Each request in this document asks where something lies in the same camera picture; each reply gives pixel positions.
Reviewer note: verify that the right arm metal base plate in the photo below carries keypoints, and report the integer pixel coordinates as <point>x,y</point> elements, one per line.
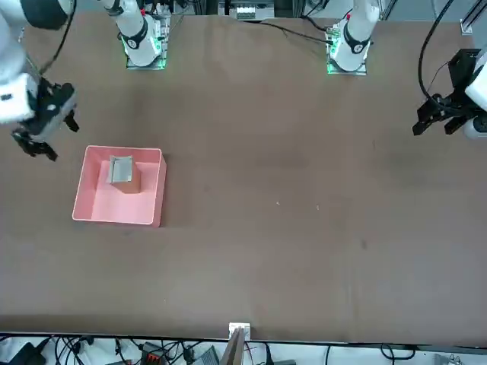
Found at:
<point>164,45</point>

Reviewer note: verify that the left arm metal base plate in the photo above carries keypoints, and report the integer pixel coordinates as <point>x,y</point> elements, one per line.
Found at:
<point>330,42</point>

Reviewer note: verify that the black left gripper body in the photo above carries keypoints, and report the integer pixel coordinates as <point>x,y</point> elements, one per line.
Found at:
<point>461,70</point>

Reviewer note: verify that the kraft paper carton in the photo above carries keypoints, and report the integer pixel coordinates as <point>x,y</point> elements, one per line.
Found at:
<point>121,171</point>

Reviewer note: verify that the aluminium profile rail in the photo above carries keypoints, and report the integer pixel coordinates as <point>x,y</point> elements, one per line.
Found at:
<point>472,19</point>

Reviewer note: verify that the upright post at table edge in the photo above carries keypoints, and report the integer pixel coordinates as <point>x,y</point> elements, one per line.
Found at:
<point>234,350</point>

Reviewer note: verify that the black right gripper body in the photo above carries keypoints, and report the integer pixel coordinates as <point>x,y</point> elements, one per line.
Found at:
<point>53,102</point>

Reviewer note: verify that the white post bracket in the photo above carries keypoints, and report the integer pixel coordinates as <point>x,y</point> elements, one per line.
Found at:
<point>239,327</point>

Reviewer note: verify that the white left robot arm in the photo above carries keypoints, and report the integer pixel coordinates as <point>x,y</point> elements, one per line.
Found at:
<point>357,34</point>

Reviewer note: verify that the black power adapter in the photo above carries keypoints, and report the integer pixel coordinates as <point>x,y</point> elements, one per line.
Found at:
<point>26,353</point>

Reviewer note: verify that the black box with red label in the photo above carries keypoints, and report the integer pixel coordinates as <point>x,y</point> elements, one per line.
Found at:
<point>154,351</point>

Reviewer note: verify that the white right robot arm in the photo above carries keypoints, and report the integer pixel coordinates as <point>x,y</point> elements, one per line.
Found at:
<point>137,30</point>

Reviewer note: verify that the pink plastic tray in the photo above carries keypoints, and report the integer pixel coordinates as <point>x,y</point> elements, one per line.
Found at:
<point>114,207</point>

